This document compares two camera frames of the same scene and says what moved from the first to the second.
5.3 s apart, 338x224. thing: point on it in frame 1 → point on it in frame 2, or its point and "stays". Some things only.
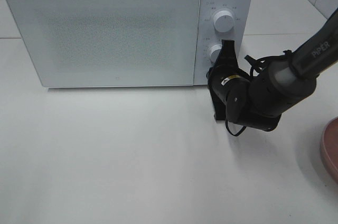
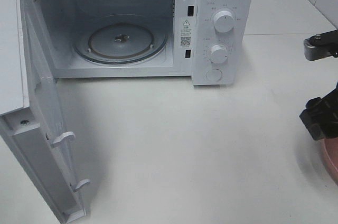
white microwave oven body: (129, 28) stays
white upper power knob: (223, 20) stays
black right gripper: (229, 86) → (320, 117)
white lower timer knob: (214, 52) stays
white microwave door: (109, 35) → (30, 124)
